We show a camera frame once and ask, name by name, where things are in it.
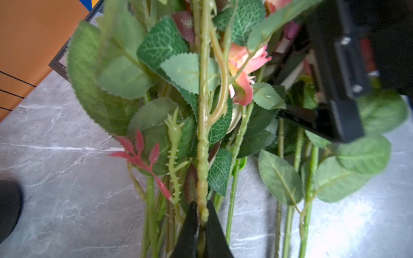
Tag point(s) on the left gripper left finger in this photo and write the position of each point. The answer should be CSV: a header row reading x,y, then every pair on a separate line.
x,y
187,241

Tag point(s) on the black cylindrical vase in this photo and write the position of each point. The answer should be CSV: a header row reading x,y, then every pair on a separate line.
x,y
11,207

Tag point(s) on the black white chessboard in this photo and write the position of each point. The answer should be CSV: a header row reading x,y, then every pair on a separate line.
x,y
59,62

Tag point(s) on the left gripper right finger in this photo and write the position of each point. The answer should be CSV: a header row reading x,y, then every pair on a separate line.
x,y
216,243

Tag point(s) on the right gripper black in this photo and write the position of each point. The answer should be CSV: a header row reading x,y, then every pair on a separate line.
x,y
338,70

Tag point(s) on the bunch of pink flowers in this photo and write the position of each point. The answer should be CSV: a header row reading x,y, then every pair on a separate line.
x,y
189,89

